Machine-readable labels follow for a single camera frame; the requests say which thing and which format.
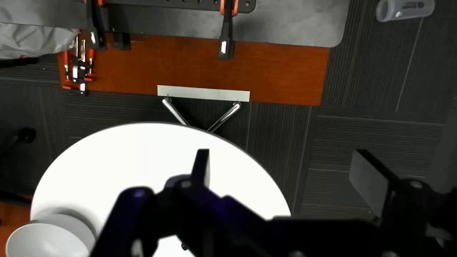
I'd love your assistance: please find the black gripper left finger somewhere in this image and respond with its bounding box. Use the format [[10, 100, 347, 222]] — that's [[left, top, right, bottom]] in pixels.
[[91, 148, 287, 257]]

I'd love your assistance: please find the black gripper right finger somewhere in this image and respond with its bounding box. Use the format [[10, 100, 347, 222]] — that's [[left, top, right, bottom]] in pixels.
[[348, 148, 457, 257]]

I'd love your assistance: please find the white bowl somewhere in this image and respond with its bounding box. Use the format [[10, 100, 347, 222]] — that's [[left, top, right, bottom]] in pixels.
[[4, 211, 98, 257]]

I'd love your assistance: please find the silver table base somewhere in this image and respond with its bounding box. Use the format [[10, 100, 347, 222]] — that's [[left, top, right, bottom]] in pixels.
[[155, 84, 251, 134]]

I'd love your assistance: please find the orange black bar clamp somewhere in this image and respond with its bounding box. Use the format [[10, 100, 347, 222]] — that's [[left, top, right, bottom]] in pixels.
[[88, 0, 110, 52], [217, 0, 241, 62]]

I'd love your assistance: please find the orange metal clamp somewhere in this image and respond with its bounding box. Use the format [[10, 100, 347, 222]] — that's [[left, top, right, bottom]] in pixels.
[[60, 30, 100, 97]]

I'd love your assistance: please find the clear grey bottle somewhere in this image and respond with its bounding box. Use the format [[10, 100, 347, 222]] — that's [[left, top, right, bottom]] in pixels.
[[374, 0, 437, 24]]

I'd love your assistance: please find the black round knob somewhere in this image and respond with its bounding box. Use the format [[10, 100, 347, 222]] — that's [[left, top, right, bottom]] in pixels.
[[16, 125, 38, 145]]

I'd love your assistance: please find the grey cloth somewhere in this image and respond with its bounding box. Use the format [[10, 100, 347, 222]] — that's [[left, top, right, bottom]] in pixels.
[[0, 0, 81, 61]]

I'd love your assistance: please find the dark perforated rail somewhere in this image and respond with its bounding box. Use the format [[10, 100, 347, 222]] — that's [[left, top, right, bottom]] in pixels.
[[101, 0, 258, 14]]

